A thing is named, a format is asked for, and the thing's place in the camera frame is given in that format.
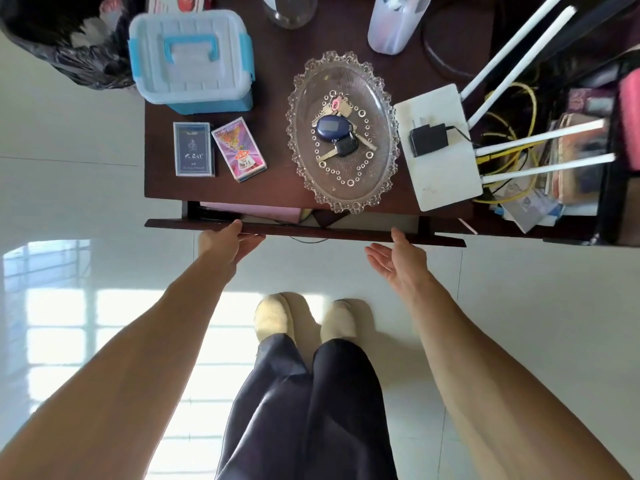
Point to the person's right hand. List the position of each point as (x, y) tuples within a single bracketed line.
[(407, 267)]

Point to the person's left hand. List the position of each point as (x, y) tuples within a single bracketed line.
[(222, 249)]

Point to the person's left thumb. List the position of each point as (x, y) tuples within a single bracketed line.
[(233, 226)]

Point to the person's right thumb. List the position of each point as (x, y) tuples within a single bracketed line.
[(398, 237)]

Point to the dark wooden drawer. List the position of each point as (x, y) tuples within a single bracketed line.
[(320, 234)]

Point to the person's left forearm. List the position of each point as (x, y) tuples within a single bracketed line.
[(110, 374)]

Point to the person's right forearm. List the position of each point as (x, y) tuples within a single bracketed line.
[(500, 389)]

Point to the pink box in drawer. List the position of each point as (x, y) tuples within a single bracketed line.
[(250, 209)]

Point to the colourful card box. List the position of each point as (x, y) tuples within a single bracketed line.
[(239, 148)]

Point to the dark blue card box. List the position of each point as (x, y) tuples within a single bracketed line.
[(194, 148)]

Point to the white router with antennas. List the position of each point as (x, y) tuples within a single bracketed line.
[(442, 149)]

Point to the beige left slipper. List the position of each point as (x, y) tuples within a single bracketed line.
[(274, 317)]

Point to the beige slipper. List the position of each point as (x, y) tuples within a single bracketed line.
[(274, 317), (340, 319)]

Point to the beige right slipper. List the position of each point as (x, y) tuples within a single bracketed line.
[(340, 319)]

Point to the black power adapter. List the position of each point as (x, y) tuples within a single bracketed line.
[(428, 137)]

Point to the black car key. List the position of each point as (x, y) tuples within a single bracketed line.
[(345, 146)]

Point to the oval glass tray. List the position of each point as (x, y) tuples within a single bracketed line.
[(342, 132)]

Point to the blue oval key fob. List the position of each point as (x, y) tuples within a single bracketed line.
[(332, 127)]

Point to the white paper packet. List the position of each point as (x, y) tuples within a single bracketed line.
[(530, 207)]

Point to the dark wooden table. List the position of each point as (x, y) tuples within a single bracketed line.
[(280, 94)]

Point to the silver key with pink head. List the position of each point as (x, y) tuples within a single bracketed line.
[(336, 107)]

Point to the blue white plastic storage box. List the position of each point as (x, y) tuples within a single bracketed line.
[(187, 59)]

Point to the stack of books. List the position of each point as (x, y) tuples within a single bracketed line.
[(575, 159)]

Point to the dark navy trousers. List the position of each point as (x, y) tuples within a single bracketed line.
[(305, 414)]

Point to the black round stand base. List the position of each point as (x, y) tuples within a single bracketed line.
[(457, 39)]

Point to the clear glass jar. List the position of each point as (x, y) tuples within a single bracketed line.
[(290, 8)]

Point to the red and white box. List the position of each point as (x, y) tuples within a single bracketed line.
[(177, 0)]

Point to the black floral bag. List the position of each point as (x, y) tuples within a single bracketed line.
[(65, 44)]

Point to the pink cloth item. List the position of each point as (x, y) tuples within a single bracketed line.
[(630, 119)]

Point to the black shelf frame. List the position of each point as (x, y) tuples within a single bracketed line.
[(612, 194)]

